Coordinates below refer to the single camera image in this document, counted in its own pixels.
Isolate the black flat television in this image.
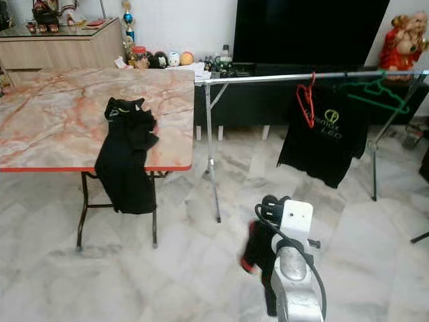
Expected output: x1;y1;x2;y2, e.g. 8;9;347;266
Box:
233;0;391;66

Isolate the red plastic hanger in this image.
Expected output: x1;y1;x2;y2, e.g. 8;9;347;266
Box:
295;72;318;129

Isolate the black incense censer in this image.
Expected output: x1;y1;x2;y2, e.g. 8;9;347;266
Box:
32;2;62;33

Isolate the marble pattern folding table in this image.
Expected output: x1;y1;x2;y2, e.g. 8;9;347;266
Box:
0;67;196;252

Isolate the light wooden sideboard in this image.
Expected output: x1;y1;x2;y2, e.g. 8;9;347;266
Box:
0;19;125;71

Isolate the black mouse plush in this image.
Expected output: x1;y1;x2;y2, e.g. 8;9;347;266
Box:
151;52;168;69

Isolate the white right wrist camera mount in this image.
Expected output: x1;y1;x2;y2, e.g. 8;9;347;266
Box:
275;199;314;250

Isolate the silver metal clothes rack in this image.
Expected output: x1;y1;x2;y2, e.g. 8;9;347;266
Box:
194;67;429;223

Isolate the jar with red lid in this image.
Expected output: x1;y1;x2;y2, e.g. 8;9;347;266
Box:
131;47;148;70

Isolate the green plastic hanger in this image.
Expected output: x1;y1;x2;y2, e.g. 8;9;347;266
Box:
339;75;411;115

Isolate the black TV cabinet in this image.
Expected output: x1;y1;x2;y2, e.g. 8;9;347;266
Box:
194;62;429;128

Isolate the black garment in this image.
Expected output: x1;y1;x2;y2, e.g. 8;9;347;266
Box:
94;97;160;215

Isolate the red gold Buddha statue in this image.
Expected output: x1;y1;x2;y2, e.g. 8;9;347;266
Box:
379;12;429;71

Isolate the gold and blue trophy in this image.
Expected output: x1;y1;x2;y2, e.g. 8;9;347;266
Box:
122;0;136;44

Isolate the black T-shirt with logo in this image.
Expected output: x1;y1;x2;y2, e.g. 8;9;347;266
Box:
277;84;373;190

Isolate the navy garment with red trim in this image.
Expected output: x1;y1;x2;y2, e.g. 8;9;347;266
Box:
239;218;279;317

